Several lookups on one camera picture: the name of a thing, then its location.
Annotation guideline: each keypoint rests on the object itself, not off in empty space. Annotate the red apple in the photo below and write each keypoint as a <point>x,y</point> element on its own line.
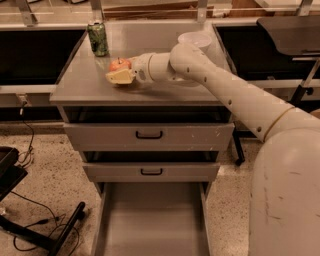
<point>119,63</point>

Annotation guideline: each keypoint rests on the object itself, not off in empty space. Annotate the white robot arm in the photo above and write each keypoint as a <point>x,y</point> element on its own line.
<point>284,217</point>

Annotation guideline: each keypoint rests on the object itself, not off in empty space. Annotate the black chair base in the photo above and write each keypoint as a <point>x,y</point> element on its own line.
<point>40,227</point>

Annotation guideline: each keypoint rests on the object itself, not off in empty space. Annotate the grey drawer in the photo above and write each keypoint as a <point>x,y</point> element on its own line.
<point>154,131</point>
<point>152,166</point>
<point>152,219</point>

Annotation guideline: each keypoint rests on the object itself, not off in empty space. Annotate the white bowl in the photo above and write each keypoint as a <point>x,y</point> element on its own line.
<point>198,39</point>

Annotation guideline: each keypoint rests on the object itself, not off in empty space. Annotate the middle grey drawer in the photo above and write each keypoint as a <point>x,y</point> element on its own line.
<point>152,166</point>

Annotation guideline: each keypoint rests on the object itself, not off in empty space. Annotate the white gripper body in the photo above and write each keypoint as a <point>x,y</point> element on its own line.
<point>142,69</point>

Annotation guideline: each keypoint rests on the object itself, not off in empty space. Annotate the green soda can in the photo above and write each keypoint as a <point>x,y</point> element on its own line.
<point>98,39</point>

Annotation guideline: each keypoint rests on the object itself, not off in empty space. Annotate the bottom grey drawer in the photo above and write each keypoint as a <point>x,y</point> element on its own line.
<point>152,219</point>

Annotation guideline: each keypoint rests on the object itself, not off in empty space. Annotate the top grey drawer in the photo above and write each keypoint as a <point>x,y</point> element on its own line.
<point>154,131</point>

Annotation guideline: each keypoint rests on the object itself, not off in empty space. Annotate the grey drawer cabinet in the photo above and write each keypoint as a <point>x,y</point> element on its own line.
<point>85,89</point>

